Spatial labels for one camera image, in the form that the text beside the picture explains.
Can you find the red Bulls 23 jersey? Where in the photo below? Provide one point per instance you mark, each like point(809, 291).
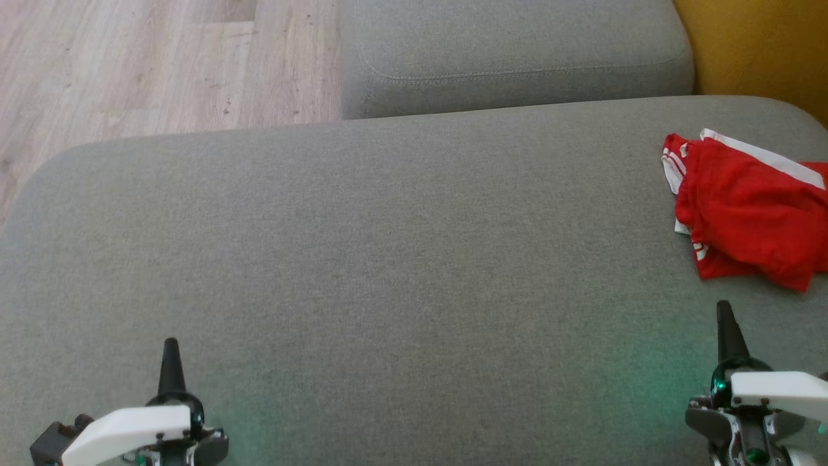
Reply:
point(670, 158)

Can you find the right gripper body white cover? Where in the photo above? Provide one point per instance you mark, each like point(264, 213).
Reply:
point(776, 395)

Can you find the small grey sofa seat cushion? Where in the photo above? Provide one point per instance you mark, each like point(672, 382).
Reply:
point(517, 52)

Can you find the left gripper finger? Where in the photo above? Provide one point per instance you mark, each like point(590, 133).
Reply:
point(171, 372)

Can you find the large grey sofa seat cushion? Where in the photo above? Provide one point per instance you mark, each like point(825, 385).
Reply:
point(388, 272)

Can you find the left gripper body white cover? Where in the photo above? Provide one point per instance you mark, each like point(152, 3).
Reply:
point(129, 430)

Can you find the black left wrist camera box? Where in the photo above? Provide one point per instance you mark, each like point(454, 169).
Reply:
point(55, 443)

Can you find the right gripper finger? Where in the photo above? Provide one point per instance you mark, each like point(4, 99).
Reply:
point(729, 336)

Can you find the yellow sofa backrest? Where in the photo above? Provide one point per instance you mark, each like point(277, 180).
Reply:
point(763, 45)

